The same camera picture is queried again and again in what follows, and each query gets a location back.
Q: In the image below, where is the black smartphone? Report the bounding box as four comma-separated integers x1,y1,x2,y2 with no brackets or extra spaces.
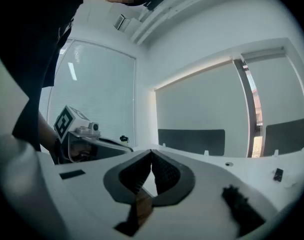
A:
273,168,284,183

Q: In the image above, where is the person's left hand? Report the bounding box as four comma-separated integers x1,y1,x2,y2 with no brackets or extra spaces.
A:
69,142,93,163

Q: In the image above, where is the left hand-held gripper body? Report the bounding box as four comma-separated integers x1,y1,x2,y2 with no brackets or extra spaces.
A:
53,105,100,165

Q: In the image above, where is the grey roller blind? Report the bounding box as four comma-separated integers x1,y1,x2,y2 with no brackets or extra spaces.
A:
241,47,304,129
154,58,250,159

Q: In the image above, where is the dark grey desk divider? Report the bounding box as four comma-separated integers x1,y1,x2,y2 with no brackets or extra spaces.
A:
158,128,226,157
263,116,304,157

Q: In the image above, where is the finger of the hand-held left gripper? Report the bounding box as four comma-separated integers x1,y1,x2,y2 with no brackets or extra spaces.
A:
92,137,134,162

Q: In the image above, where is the person's left forearm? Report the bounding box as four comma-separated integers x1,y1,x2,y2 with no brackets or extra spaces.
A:
38,111,59,164

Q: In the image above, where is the black wrist strap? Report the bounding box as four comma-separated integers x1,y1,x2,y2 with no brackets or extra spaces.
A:
53,137,63,165

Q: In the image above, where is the frosted glass partition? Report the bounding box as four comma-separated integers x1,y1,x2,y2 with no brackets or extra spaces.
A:
40,40,137,149

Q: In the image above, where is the black head camera mount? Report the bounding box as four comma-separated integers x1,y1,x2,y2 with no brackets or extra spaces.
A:
141,0,165,11

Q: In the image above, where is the person in dark shirt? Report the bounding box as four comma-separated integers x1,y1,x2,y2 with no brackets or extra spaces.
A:
0,0,87,153

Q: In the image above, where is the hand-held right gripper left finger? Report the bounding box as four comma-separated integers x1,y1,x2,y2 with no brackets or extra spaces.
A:
103,148,153,205

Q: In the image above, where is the ceiling air vent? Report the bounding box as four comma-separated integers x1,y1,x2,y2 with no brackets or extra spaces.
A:
113,13,131,31

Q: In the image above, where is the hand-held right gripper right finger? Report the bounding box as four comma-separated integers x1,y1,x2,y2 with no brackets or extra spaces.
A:
151,148,196,208

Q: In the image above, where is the small white gripper camera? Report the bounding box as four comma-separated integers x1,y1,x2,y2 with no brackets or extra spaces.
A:
75,122,101,137

